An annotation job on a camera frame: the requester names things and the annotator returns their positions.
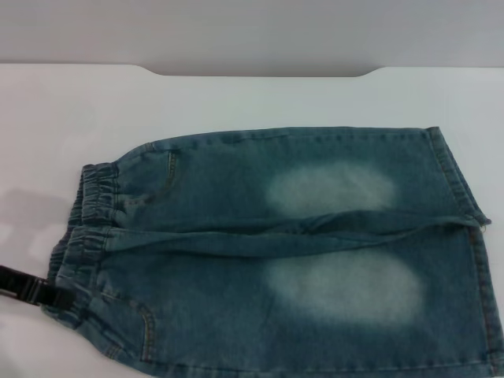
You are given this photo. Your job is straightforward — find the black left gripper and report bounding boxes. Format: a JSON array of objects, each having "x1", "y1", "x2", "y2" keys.
[{"x1": 0, "y1": 264, "x2": 77, "y2": 317}]

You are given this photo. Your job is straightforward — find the blue denim shorts with print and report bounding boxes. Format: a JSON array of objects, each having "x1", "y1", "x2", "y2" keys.
[{"x1": 42, "y1": 125, "x2": 498, "y2": 378}]

